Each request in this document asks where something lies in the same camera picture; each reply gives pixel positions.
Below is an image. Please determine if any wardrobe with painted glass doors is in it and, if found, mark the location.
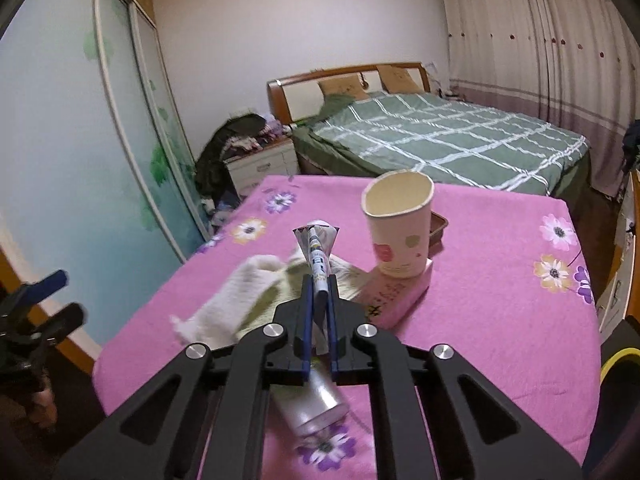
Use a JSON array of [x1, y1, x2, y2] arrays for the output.
[[0, 0, 213, 376]]

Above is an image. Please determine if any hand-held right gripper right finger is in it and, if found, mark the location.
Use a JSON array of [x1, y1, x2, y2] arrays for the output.
[[325, 287, 583, 480]]

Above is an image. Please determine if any dark clothes pile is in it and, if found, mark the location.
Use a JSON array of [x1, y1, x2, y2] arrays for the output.
[[194, 113, 293, 213]]

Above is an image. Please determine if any striped pink curtain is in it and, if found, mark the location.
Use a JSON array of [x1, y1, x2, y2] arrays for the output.
[[434, 0, 640, 187]]

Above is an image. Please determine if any white paper cup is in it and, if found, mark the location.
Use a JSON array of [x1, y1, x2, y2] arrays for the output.
[[361, 170, 435, 281]]

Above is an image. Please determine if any pink floral blanket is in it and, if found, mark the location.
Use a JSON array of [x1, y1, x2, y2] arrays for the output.
[[92, 175, 603, 480]]

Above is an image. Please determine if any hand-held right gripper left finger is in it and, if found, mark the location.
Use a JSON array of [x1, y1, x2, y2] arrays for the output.
[[52, 275, 321, 480]]

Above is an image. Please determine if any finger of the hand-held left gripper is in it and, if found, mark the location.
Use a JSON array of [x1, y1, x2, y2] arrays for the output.
[[29, 302, 86, 344], [20, 269, 70, 306]]

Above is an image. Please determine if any wooden bed with headboard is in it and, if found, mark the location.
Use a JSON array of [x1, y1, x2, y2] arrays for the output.
[[266, 62, 594, 199]]

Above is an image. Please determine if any brown pillow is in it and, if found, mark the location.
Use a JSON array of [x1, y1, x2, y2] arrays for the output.
[[319, 78, 371, 102], [376, 64, 427, 95]]

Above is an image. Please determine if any pink milk carton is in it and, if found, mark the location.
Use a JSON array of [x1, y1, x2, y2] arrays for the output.
[[350, 257, 434, 332]]

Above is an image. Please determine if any green plaid quilt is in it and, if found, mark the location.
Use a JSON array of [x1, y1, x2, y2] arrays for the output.
[[292, 91, 592, 194]]

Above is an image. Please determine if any black bin with yellow rim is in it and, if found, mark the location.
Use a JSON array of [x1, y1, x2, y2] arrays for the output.
[[584, 319, 640, 480]]

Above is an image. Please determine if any brown plastic tray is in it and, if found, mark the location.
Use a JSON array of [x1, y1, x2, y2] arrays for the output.
[[429, 211, 449, 255]]

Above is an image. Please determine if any silver squeeze tube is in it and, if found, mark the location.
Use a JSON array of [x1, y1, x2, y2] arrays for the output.
[[277, 220, 349, 438]]

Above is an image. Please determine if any white and green towel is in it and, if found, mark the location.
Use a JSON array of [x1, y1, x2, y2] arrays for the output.
[[169, 254, 306, 350]]

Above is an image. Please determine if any wooden desk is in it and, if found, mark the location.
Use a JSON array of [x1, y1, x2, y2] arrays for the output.
[[597, 170, 640, 332]]

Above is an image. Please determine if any white wooden nightstand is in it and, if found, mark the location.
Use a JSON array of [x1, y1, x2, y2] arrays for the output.
[[223, 137, 300, 197]]

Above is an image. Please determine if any pale green paper packet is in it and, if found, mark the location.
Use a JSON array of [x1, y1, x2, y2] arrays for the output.
[[240, 254, 373, 343]]

